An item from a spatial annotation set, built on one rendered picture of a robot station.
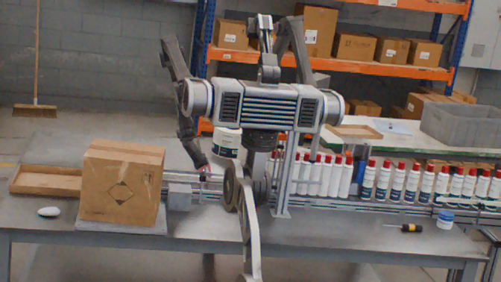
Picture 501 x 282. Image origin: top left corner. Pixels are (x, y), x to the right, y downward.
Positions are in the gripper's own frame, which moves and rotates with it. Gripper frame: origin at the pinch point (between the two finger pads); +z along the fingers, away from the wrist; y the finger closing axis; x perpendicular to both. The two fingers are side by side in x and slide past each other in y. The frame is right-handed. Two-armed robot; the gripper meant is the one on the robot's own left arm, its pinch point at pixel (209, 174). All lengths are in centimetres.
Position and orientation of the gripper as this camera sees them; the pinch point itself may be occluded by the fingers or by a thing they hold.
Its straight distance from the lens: 322.5
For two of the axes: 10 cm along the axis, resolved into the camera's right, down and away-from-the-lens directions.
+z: 5.1, 7.9, 3.5
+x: -8.5, 5.3, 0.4
